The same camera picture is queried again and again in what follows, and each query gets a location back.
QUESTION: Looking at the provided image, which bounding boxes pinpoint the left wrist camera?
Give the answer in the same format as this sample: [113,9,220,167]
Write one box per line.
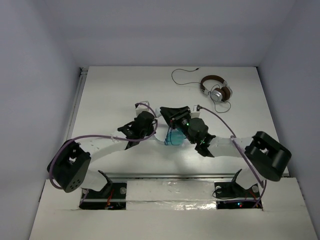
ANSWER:
[135,100,150,116]

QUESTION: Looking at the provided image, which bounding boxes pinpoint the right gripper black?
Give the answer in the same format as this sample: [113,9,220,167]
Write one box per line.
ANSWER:
[161,106,196,145]

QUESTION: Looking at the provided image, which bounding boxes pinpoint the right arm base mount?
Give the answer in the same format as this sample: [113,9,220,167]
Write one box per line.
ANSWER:
[212,182,263,210]

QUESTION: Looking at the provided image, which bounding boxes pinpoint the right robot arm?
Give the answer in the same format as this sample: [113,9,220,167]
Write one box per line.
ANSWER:
[158,106,292,197]

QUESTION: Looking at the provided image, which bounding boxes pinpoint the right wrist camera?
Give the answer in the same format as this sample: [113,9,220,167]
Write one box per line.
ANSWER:
[190,105,200,119]

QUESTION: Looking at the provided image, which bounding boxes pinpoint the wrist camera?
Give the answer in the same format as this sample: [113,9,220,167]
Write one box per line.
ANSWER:
[190,105,200,119]
[135,100,150,116]

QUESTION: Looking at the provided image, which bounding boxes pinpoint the brown silver headphones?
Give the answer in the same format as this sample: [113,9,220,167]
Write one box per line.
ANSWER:
[200,75,233,103]

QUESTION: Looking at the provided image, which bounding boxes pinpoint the black headphone cable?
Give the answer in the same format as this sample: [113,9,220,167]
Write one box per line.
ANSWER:
[171,67,232,113]

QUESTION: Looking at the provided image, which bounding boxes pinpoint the teal cat-ear headphones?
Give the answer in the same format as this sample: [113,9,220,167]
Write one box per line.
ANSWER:
[152,107,187,147]

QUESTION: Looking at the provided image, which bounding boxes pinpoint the blue headphone cable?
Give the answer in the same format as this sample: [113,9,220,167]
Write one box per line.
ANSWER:
[163,126,187,146]

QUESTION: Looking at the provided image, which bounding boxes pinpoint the white foam board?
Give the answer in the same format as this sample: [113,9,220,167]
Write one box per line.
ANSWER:
[30,177,317,240]

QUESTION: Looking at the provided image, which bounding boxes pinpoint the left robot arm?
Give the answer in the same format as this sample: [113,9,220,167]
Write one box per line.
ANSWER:
[47,111,157,198]

